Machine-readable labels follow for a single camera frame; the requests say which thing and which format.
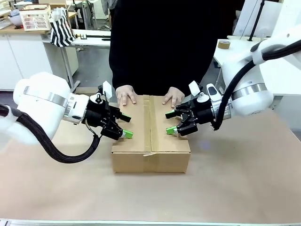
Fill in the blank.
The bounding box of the black sleeved left arm cable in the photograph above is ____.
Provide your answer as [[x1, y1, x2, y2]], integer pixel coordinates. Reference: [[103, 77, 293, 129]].
[[0, 103, 102, 164]]

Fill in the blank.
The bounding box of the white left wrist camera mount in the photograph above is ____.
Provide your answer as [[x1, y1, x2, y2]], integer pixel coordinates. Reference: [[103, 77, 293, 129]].
[[95, 80, 113, 104]]

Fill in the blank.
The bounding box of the black stand pole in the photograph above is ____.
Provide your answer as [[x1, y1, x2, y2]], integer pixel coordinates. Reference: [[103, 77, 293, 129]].
[[248, 0, 264, 42]]

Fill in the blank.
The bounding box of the white side table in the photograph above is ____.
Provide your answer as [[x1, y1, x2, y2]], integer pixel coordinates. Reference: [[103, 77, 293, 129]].
[[213, 35, 301, 112]]

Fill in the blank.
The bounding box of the person's right hand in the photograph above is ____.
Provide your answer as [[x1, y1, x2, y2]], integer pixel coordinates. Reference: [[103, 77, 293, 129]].
[[115, 85, 137, 107]]

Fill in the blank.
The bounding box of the brown cardboard box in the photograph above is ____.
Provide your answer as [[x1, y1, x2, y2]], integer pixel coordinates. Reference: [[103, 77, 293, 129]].
[[110, 94, 191, 175]]

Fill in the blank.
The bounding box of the black white striped bag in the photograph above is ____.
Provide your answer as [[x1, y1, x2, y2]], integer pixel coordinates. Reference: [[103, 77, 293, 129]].
[[48, 7, 76, 48]]

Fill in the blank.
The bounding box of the black sleeved right arm cable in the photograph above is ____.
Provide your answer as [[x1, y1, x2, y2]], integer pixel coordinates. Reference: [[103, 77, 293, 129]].
[[212, 39, 301, 131]]

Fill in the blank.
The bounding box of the person's left hand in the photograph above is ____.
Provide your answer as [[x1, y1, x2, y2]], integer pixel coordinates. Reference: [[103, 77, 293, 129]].
[[162, 86, 186, 109]]

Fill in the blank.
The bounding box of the long black tripod rod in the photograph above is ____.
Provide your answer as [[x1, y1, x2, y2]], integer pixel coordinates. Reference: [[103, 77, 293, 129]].
[[79, 34, 111, 40]]

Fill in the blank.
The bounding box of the person in black sweater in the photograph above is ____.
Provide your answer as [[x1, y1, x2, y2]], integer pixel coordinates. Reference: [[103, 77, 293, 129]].
[[108, 0, 236, 89]]

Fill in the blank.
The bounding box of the small cardboard box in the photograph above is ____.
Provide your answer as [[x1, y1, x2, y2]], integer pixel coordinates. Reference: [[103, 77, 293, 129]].
[[74, 86, 100, 95]]

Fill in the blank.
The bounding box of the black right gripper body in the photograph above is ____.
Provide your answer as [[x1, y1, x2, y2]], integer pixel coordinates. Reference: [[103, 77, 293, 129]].
[[191, 97, 215, 125]]

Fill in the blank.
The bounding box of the brown tape roll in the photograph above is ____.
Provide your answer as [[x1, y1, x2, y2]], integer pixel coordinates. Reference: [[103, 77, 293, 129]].
[[217, 40, 231, 50]]

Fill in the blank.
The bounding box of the white low cabinet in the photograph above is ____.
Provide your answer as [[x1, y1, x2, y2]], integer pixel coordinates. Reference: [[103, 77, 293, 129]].
[[0, 32, 79, 91]]

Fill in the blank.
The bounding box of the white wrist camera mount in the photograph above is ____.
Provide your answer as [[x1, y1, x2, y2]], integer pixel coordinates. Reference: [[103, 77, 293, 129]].
[[95, 80, 113, 104], [188, 80, 205, 103]]

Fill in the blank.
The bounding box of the black sleeved arm cable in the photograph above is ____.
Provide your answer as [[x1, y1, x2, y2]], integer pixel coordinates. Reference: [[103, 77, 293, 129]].
[[212, 39, 301, 131], [0, 103, 102, 164]]

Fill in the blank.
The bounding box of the white background table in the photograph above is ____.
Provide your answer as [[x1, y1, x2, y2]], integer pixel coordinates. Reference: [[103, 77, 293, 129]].
[[70, 29, 111, 47]]

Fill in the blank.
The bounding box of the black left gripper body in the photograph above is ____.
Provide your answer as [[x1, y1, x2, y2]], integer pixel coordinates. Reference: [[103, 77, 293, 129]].
[[85, 95, 113, 137]]

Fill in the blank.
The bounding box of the cream plastic basket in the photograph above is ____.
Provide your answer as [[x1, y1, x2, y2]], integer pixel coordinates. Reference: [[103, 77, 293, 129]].
[[19, 4, 52, 32]]

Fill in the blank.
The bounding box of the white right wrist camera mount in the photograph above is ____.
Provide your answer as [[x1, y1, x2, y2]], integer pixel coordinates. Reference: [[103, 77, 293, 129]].
[[188, 80, 205, 103]]

